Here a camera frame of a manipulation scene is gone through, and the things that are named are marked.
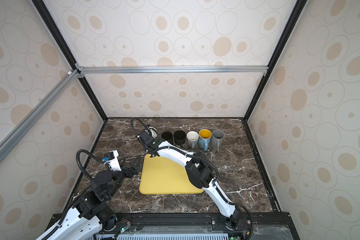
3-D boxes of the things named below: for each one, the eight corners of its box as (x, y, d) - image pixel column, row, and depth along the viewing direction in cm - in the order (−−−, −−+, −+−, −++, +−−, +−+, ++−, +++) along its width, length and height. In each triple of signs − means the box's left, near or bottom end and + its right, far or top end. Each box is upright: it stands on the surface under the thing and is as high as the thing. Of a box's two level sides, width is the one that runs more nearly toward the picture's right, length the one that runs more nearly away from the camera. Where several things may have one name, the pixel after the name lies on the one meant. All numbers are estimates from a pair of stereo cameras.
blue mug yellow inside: (198, 153, 102) (200, 143, 93) (197, 139, 110) (198, 128, 100) (210, 153, 102) (213, 143, 93) (208, 139, 110) (210, 128, 100)
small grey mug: (186, 152, 102) (186, 144, 94) (186, 139, 109) (186, 130, 101) (198, 152, 102) (199, 144, 94) (197, 139, 109) (198, 130, 101)
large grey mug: (211, 152, 103) (213, 142, 94) (209, 139, 110) (211, 129, 101) (223, 152, 103) (227, 142, 94) (220, 139, 110) (224, 129, 101)
